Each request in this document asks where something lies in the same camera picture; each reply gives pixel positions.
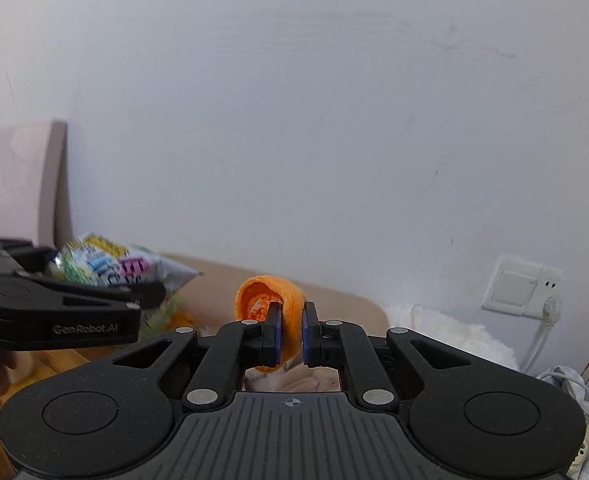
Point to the pale pink fuzzy sock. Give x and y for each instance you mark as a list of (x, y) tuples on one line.
[(294, 380)]

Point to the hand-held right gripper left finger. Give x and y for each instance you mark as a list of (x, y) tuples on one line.
[(274, 335)]

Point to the beige plastic storage bin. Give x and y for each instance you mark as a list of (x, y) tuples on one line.
[(344, 310)]

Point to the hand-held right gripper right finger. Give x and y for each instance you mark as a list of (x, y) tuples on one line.
[(309, 335)]

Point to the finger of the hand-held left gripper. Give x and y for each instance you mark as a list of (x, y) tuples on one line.
[(144, 294), (9, 255)]

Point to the white wall plug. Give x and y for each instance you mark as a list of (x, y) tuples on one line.
[(551, 310)]

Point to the orange plastic bottle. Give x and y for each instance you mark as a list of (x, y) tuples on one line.
[(184, 322)]

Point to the colourful cartoon snack packet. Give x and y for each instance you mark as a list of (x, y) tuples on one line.
[(109, 260)]

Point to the orange fuzzy scrunchie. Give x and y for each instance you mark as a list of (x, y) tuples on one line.
[(289, 295)]

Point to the pale purple board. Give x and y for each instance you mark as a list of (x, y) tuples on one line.
[(9, 185)]

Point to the white plush toy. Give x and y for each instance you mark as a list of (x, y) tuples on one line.
[(454, 335)]

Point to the large green snack bag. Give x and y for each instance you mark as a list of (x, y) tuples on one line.
[(159, 317)]

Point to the white wall socket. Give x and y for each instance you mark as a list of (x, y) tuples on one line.
[(514, 285)]

